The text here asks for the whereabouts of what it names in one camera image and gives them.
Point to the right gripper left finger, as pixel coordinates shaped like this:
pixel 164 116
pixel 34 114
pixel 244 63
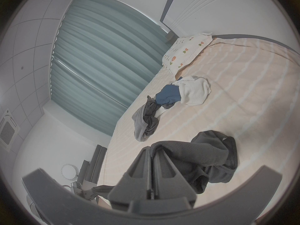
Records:
pixel 136 181

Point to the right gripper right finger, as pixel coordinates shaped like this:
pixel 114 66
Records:
pixel 171 184

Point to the black T-shirt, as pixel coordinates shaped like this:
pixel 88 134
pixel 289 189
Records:
pixel 187 158

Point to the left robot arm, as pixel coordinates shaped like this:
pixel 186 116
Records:
pixel 100 189

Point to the pile of clothes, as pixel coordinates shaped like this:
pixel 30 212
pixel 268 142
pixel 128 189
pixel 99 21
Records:
pixel 194 90

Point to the bed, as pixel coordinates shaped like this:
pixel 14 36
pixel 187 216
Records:
pixel 234 102

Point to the black dressing table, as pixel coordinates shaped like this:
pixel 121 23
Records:
pixel 84 171

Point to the blue-green curtain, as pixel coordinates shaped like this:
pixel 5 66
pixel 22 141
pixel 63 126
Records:
pixel 82 97
pixel 105 43

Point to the white printed pillow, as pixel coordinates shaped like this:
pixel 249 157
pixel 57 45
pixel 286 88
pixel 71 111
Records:
pixel 185 51

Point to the white ceiling air conditioner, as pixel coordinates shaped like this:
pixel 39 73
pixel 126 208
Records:
pixel 8 130

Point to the grey bedside table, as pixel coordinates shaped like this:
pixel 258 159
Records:
pixel 171 37

